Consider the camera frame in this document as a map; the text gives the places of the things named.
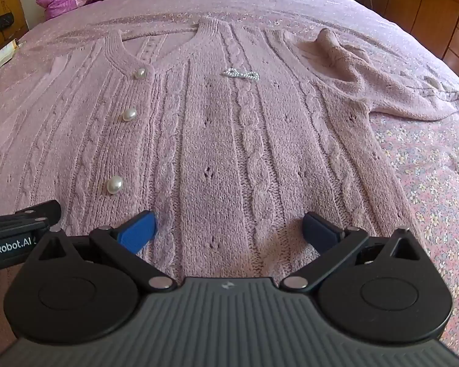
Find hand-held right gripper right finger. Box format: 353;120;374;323
279;211;431;292

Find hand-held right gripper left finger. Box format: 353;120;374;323
38;210;177;292

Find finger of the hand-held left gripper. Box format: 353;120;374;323
0;200;62;235

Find pink knitted cardigan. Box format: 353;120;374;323
0;17;459;287

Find white paper packet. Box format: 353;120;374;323
0;40;27;80

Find wooden cabinet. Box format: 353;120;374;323
367;0;459;98

